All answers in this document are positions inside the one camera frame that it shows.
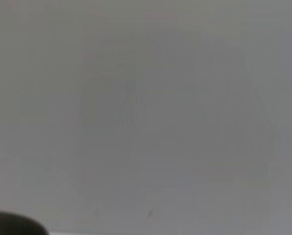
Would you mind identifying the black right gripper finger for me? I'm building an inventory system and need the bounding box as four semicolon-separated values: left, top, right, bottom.
0;210;49;235

